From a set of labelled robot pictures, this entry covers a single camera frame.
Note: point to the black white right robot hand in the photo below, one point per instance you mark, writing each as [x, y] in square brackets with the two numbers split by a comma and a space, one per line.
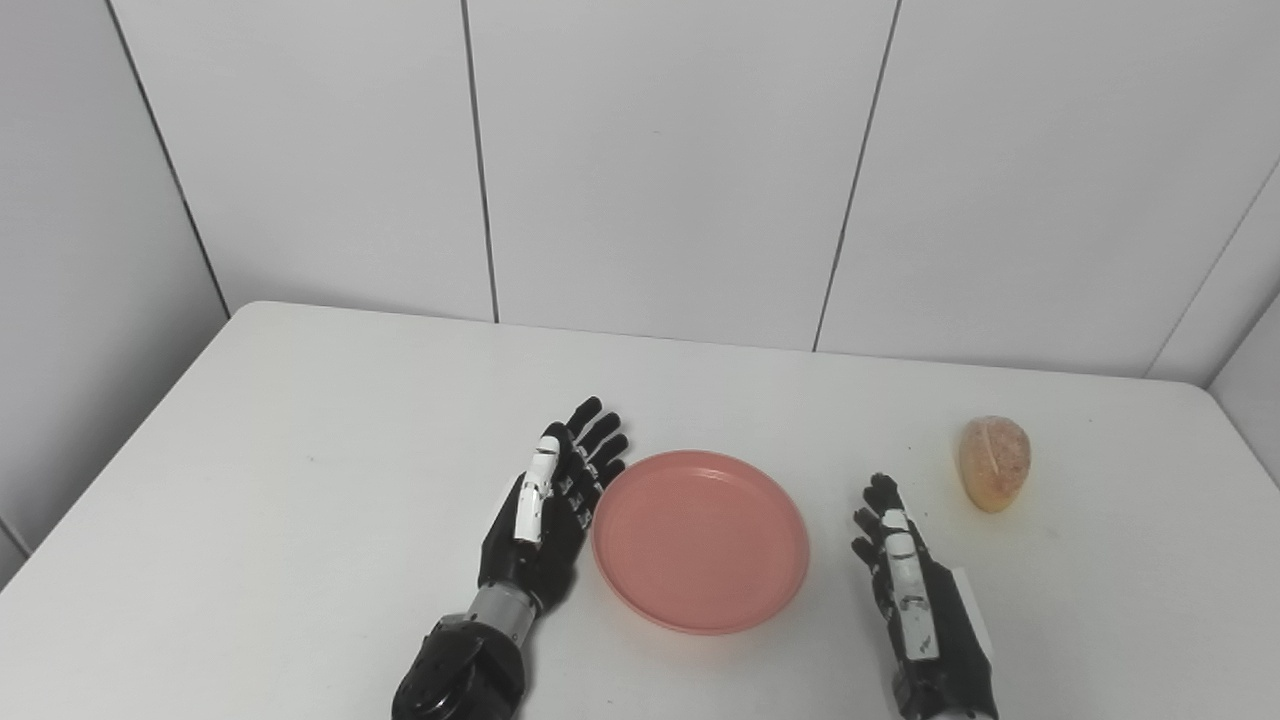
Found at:
[950, 650]

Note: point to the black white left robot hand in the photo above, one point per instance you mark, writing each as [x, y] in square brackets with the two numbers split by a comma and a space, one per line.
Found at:
[535, 560]

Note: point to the pink round plate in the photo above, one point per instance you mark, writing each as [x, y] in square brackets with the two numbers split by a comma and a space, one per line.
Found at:
[700, 545]

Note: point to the brown bread roll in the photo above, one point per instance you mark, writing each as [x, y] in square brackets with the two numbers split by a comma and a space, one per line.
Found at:
[995, 463]

